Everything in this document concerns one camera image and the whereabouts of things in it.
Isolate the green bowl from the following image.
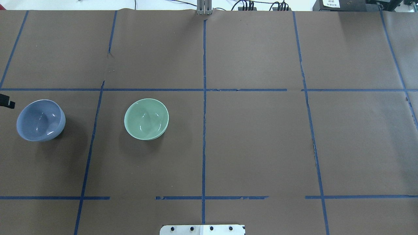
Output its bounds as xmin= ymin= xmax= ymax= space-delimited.
xmin=124 ymin=98 xmax=169 ymax=140

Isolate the blue bowl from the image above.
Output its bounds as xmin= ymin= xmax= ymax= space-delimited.
xmin=16 ymin=99 xmax=66 ymax=142

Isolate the aluminium frame post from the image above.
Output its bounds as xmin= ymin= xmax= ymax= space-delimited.
xmin=197 ymin=0 xmax=213 ymax=15

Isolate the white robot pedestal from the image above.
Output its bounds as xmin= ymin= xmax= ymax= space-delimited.
xmin=159 ymin=224 xmax=246 ymax=235

